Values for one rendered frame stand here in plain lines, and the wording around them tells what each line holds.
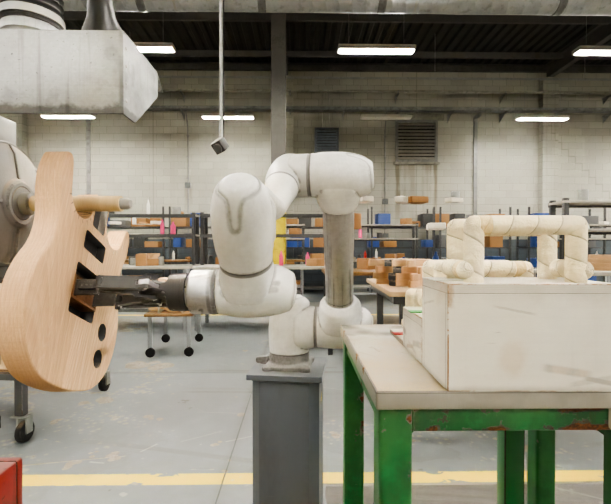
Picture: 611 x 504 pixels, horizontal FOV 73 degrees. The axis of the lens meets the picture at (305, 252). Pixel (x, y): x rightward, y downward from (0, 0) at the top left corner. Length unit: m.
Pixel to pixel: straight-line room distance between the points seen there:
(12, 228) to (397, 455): 0.85
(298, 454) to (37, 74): 1.37
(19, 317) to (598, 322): 0.90
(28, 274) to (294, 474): 1.20
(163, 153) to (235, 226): 12.08
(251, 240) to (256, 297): 0.13
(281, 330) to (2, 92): 1.10
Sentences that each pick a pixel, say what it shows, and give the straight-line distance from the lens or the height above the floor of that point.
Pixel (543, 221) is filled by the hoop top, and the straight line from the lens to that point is 0.77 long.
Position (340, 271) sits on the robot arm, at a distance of 1.41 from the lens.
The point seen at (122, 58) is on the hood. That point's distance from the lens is 0.83.
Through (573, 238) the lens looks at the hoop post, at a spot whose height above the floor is 1.17.
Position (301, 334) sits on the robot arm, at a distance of 1.56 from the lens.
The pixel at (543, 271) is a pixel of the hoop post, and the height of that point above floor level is 1.12.
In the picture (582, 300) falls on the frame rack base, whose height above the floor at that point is 1.08.
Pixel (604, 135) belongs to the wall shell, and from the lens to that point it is 15.13.
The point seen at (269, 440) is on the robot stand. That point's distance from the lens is 1.66.
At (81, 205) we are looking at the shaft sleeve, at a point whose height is 1.24.
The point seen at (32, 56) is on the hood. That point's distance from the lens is 0.90.
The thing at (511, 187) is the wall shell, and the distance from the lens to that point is 13.46.
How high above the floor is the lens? 1.16
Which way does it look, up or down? 1 degrees down
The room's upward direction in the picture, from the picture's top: straight up
